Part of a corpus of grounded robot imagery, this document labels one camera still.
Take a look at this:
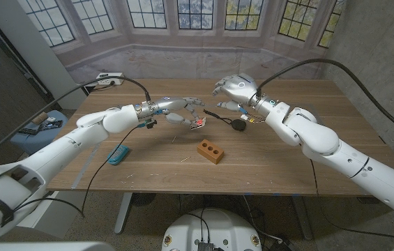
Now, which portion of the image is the black round disc with cord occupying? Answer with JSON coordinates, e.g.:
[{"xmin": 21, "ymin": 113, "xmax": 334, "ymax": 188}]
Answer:
[{"xmin": 202, "ymin": 108, "xmax": 248, "ymax": 132}]

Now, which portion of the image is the beige twine roll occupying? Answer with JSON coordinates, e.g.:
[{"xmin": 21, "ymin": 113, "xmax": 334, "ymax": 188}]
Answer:
[{"xmin": 29, "ymin": 110, "xmax": 49, "ymax": 125}]

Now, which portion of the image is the white robot torso base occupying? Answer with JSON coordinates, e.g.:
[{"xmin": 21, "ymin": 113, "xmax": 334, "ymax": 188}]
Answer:
[{"xmin": 161, "ymin": 207, "xmax": 263, "ymax": 251}]

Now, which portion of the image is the black remote control with buttons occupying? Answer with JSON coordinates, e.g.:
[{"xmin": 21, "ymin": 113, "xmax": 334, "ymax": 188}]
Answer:
[{"xmin": 38, "ymin": 119, "xmax": 63, "ymax": 132}]

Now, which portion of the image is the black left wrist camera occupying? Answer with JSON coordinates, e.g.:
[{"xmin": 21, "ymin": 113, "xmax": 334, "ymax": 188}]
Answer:
[{"xmin": 139, "ymin": 118, "xmax": 158, "ymax": 130}]

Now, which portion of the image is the brown wooden block with holes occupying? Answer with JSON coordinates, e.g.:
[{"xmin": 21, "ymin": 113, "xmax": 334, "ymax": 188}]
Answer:
[{"xmin": 197, "ymin": 139, "xmax": 225, "ymax": 165}]

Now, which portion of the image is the small red white matchbox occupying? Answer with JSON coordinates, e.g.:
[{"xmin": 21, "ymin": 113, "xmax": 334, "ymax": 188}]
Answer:
[{"xmin": 190, "ymin": 117, "xmax": 207, "ymax": 130}]

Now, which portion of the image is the grey metal table leg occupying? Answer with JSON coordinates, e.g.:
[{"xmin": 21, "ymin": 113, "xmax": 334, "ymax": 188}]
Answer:
[
  {"xmin": 290, "ymin": 195, "xmax": 315, "ymax": 241},
  {"xmin": 114, "ymin": 192, "xmax": 135, "ymax": 235}
]

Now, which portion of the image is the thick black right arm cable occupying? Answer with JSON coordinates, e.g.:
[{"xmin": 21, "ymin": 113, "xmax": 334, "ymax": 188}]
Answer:
[{"xmin": 256, "ymin": 58, "xmax": 394, "ymax": 142}]

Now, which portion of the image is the blue padded stool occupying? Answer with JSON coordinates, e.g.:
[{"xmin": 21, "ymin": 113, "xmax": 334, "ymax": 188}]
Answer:
[{"xmin": 10, "ymin": 109, "xmax": 69, "ymax": 154}]

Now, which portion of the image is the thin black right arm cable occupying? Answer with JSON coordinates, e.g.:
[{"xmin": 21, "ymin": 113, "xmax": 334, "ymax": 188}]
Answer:
[{"xmin": 308, "ymin": 158, "xmax": 394, "ymax": 241}]

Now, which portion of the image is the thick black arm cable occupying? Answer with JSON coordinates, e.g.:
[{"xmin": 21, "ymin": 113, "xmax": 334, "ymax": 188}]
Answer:
[
  {"xmin": 256, "ymin": 58, "xmax": 394, "ymax": 142},
  {"xmin": 0, "ymin": 75, "xmax": 152, "ymax": 172}
]

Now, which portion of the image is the black floor fan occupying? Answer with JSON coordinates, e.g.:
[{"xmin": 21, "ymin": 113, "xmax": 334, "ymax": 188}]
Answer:
[{"xmin": 132, "ymin": 192, "xmax": 158, "ymax": 207}]

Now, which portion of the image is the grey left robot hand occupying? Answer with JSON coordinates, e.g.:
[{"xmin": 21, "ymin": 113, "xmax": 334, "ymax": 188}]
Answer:
[{"xmin": 135, "ymin": 96, "xmax": 206, "ymax": 126}]

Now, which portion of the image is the teal handheld calculator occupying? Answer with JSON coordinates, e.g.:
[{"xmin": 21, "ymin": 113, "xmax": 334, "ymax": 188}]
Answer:
[{"xmin": 106, "ymin": 144, "xmax": 130, "ymax": 166}]

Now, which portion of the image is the white power strip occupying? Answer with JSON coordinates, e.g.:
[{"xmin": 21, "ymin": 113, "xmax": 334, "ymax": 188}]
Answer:
[{"xmin": 96, "ymin": 72, "xmax": 126, "ymax": 86}]

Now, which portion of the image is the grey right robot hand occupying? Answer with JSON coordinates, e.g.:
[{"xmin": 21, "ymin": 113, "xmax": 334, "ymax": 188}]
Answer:
[{"xmin": 212, "ymin": 73, "xmax": 271, "ymax": 114}]

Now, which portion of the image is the slim black remote control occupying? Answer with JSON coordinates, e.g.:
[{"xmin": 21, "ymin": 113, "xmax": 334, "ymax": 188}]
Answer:
[{"xmin": 15, "ymin": 127, "xmax": 39, "ymax": 136}]

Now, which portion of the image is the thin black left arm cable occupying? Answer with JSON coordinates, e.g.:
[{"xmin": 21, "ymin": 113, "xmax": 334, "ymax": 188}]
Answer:
[{"xmin": 13, "ymin": 125, "xmax": 140, "ymax": 219}]

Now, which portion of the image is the printed window backdrop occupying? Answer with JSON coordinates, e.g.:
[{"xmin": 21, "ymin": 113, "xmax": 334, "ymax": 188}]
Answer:
[{"xmin": 17, "ymin": 0, "xmax": 346, "ymax": 84}]

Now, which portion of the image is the white robot body edge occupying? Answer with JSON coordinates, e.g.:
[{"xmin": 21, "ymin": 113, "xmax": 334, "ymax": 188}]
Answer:
[{"xmin": 0, "ymin": 241, "xmax": 116, "ymax": 251}]

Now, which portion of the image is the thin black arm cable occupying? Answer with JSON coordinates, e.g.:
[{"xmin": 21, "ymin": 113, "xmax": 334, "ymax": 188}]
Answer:
[
  {"xmin": 308, "ymin": 158, "xmax": 394, "ymax": 241},
  {"xmin": 13, "ymin": 125, "xmax": 140, "ymax": 219}
]

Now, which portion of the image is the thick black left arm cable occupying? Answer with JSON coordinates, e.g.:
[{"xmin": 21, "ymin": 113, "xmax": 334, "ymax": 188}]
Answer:
[{"xmin": 0, "ymin": 75, "xmax": 152, "ymax": 172}]

